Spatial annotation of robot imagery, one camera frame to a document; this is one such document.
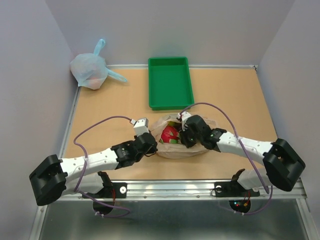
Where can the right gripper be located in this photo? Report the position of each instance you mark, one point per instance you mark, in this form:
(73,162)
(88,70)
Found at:
(183,138)

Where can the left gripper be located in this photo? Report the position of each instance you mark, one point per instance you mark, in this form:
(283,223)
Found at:
(152,149)

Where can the red dragon fruit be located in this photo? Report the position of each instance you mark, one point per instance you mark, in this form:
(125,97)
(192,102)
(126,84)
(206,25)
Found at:
(169,135)

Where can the orange plastic bag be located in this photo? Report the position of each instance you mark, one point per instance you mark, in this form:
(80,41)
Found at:
(173,150)

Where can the green pear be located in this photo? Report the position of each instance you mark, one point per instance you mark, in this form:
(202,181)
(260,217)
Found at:
(171,123)

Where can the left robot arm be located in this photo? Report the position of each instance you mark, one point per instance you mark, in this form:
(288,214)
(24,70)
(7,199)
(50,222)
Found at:
(52,178)

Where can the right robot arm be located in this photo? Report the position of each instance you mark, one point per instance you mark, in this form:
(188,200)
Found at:
(282,166)

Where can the blue plastic bag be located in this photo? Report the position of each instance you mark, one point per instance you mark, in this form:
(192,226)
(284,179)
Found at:
(90,69)

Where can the green plastic tray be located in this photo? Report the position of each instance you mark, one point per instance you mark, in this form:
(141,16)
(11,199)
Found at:
(169,83)

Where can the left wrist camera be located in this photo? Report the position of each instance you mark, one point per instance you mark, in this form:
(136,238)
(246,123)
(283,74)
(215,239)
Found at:
(140,126)

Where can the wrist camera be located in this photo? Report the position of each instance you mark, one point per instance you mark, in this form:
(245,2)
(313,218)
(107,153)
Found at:
(183,117)
(140,126)

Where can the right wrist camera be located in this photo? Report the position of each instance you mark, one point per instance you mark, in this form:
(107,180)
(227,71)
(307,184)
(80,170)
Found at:
(183,117)

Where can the aluminium mounting rail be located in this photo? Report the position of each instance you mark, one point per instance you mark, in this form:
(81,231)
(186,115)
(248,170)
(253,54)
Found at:
(178,190)

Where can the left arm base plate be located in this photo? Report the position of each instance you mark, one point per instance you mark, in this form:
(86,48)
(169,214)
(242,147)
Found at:
(117,190)

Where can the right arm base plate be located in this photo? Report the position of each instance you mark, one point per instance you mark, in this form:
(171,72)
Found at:
(228,189)

